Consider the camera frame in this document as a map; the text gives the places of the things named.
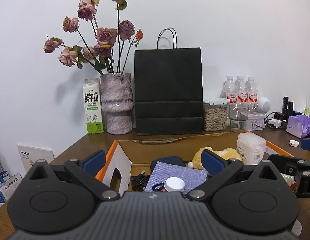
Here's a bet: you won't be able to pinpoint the white capped small bottle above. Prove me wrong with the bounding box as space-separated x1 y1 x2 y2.
162 177 185 192

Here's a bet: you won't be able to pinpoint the small white round lid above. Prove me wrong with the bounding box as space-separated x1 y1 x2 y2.
289 140 299 147

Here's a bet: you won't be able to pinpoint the yellow white plush toy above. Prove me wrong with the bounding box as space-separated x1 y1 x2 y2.
187 147 242 170

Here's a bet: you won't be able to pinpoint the purple tissue pack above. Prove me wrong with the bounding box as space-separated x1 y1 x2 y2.
286 115 310 139

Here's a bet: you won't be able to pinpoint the orange white cardboard box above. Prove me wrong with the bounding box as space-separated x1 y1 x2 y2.
94 129 296 196

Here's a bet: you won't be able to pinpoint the dark blue pouch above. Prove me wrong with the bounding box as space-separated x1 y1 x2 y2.
150 156 185 173

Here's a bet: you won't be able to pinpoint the white power adapter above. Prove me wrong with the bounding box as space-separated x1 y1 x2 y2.
268 119 282 129

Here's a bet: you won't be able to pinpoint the white cotton swab box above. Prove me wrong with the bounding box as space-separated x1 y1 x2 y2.
236 132 266 165

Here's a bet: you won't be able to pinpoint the clear container of seeds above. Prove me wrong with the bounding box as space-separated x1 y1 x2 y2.
203 98 228 132

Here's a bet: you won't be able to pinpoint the empty glass jar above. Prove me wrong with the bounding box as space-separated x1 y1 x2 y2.
229 102 249 131

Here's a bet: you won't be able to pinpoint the white round speaker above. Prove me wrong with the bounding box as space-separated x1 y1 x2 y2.
256 97 271 114

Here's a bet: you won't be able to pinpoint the white tin box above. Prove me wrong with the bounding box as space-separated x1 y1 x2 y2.
244 112 266 131

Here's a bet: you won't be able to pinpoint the water bottle middle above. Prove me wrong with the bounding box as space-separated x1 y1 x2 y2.
235 76 248 102

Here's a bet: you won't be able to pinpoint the water bottle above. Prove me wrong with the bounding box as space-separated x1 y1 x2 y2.
235 76 248 102
221 75 238 103
246 77 258 103

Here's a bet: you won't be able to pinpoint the water bottle right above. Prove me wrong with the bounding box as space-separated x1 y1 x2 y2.
246 77 258 103

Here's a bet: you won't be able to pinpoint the purple marbled ceramic vase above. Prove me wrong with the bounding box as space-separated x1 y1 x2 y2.
99 73 134 135

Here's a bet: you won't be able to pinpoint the white green milk carton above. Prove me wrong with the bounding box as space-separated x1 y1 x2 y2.
83 78 104 134

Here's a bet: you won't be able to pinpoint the water bottle left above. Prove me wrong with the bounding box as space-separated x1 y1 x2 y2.
221 75 238 103

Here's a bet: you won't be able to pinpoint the blue white leaflets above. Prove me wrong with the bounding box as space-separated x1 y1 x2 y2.
0 171 22 203

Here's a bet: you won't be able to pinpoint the black paper shopping bag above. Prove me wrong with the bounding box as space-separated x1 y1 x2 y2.
134 27 203 135

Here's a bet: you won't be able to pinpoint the dried pink rose bouquet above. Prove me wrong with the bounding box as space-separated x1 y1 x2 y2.
43 0 143 75

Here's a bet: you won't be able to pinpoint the black coiled cable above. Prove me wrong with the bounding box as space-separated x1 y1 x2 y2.
130 170 152 193

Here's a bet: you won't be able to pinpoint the white booklet on wall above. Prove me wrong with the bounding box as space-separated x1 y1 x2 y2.
17 145 55 172

